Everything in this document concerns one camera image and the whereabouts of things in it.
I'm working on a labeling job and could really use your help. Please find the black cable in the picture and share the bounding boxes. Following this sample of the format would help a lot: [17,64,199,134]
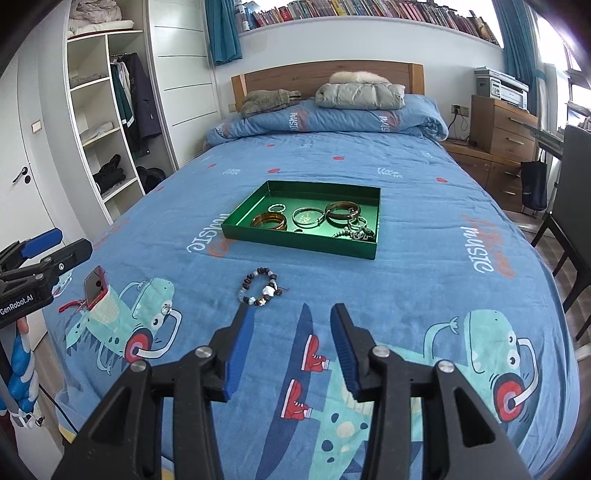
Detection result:
[39,387,80,435]

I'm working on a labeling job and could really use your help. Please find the dark brown bangle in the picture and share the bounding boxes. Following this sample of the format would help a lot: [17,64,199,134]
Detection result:
[324,201,361,221]

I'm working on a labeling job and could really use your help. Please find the amber bangle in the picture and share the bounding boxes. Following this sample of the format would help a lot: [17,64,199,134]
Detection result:
[250,212,288,232]

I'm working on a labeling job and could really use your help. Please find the plain silver bangle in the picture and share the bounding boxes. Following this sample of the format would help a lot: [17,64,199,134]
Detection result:
[292,208,325,228]

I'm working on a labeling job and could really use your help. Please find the white folded clothes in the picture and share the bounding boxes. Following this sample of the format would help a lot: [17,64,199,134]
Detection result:
[79,121,115,141]

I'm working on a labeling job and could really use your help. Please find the beaded bracelet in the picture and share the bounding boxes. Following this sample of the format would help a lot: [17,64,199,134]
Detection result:
[238,269,291,306]

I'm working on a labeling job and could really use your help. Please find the grey plush toy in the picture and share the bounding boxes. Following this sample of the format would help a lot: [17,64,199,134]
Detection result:
[240,89,303,116]

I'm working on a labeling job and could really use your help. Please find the row of books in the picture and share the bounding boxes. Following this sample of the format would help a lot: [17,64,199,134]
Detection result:
[235,0,502,47]

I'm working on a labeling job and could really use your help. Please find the white furry cushion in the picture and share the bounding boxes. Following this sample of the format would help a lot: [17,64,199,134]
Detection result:
[330,71,391,85]

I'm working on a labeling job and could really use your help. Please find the blue dinosaur print bed sheet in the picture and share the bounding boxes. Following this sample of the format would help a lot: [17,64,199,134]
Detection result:
[41,129,580,480]

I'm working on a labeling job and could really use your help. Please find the wooden drawer cabinet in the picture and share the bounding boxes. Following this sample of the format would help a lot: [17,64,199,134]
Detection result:
[470,95,540,160]

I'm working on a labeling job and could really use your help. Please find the green tray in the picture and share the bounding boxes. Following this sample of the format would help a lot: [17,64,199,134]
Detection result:
[222,180,382,261]

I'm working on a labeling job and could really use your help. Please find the white wardrobe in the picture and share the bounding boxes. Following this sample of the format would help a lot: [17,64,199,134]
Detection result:
[65,0,222,224]

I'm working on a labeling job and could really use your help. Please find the wooden headboard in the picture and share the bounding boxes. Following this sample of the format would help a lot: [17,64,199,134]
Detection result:
[231,60,424,114]

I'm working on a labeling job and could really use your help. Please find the dark chair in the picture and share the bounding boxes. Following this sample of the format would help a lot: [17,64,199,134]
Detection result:
[531,124,591,342]

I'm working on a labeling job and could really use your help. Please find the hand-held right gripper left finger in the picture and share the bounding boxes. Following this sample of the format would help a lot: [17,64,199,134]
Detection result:
[51,302,256,480]

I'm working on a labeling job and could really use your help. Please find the black backpack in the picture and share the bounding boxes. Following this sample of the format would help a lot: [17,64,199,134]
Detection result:
[136,166,166,197]

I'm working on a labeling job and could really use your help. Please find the hanging clothes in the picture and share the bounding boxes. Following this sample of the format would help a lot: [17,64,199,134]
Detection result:
[110,52,162,160]

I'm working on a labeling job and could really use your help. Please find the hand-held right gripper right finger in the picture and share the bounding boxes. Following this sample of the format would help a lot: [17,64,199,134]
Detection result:
[329,302,532,480]

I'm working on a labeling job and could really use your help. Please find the dark tote bag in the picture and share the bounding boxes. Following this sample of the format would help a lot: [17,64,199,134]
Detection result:
[521,154,549,212]

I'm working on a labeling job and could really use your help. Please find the white door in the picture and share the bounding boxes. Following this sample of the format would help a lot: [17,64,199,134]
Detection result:
[0,60,70,296]

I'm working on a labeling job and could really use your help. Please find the folded bedding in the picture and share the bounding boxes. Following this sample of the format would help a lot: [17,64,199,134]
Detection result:
[69,0,134,38]

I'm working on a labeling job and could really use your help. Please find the folded blue duvet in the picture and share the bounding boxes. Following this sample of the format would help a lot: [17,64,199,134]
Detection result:
[205,95,450,146]

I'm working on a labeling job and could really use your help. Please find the low wooden cabinet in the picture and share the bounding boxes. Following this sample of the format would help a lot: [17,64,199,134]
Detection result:
[441,138,536,213]

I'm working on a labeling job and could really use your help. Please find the grey padded jacket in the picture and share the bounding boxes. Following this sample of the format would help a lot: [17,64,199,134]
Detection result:
[315,82,407,110]

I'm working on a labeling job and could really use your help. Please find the white printer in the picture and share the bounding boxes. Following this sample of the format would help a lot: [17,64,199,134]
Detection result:
[475,66,529,109]

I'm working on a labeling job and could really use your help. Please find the silver chain necklace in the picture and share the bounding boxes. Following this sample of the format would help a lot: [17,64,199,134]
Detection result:
[332,224,376,241]

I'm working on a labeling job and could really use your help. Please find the blue curtain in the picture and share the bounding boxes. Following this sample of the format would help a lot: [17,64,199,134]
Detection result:
[492,0,539,86]
[205,0,243,65]

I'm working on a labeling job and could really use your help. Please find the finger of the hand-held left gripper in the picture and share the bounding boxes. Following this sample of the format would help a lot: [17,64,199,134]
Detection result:
[0,237,94,283]
[0,228,63,274]

